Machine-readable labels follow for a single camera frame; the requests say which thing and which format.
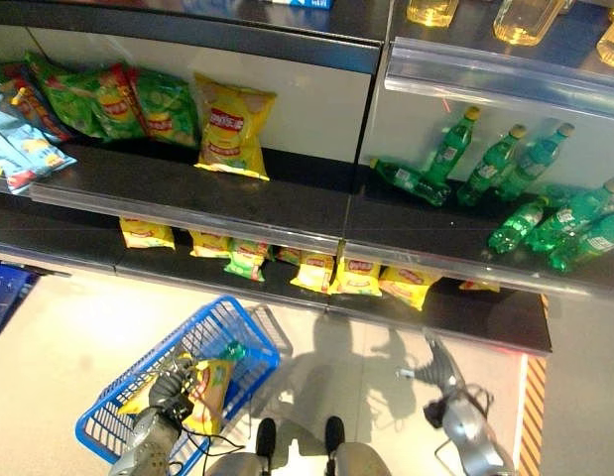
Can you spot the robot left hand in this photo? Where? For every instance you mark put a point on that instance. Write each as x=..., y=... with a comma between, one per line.
x=163, y=389

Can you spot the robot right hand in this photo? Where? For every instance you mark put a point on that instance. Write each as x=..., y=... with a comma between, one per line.
x=443, y=369

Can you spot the blue plastic shopping basket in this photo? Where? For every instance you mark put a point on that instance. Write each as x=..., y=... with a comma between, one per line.
x=227, y=317

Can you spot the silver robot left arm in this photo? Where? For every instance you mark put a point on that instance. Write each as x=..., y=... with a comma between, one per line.
x=148, y=439

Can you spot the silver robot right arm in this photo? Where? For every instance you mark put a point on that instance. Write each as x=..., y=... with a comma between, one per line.
x=467, y=431

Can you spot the green item in basket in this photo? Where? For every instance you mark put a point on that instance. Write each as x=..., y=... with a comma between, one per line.
x=236, y=350

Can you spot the dark blue shopping basket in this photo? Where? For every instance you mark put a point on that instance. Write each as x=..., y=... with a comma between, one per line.
x=6, y=297

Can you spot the black shelf board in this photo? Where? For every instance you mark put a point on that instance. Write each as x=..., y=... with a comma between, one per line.
x=435, y=233
x=485, y=59
x=162, y=193
x=212, y=27
x=485, y=317

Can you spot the robot left leg and foot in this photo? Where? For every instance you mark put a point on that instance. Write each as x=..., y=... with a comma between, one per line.
x=266, y=436

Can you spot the robot leg and foot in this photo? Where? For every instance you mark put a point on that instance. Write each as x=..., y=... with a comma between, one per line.
x=336, y=436
x=266, y=436

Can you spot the robot right leg and foot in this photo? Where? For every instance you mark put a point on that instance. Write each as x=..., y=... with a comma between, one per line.
x=336, y=436

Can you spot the small green chips bag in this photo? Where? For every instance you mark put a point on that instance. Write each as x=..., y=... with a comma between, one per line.
x=246, y=260

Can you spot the green soda bottle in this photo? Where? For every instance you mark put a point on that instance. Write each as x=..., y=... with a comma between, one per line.
x=569, y=215
x=410, y=181
x=517, y=225
x=534, y=158
x=450, y=149
x=591, y=243
x=487, y=168

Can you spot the light blue snack bag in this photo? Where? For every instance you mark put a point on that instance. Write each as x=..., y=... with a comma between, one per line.
x=31, y=146
x=9, y=173

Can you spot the large yellow chips bag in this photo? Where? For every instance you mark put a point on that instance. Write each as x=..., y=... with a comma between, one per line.
x=232, y=129

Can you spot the yellow oil bottle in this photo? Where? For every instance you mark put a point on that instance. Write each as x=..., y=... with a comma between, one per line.
x=430, y=12
x=525, y=22
x=613, y=42

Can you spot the blue white box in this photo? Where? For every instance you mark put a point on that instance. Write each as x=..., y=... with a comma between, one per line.
x=306, y=3

